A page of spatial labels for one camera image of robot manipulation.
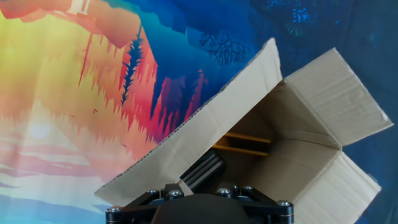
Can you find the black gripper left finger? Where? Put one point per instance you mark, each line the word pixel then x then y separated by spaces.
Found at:
pixel 133 211

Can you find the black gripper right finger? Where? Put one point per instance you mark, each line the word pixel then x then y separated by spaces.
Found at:
pixel 270 211

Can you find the small brown cardboard box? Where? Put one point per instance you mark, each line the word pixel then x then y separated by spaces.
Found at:
pixel 311 109

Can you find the yellow barred object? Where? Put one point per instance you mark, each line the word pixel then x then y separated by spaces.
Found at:
pixel 245 137

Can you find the black ribbed object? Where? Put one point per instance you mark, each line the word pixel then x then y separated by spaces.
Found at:
pixel 202 169

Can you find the colourful landscape print cloth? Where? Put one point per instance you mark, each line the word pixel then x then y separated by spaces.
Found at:
pixel 77 93

